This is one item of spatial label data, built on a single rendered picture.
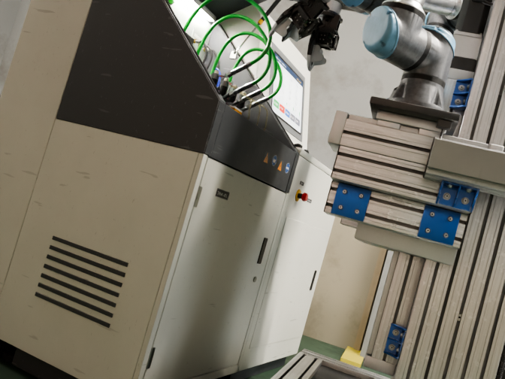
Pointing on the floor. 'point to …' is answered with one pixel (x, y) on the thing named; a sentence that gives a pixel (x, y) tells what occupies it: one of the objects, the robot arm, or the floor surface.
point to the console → (298, 235)
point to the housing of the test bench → (33, 110)
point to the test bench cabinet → (100, 255)
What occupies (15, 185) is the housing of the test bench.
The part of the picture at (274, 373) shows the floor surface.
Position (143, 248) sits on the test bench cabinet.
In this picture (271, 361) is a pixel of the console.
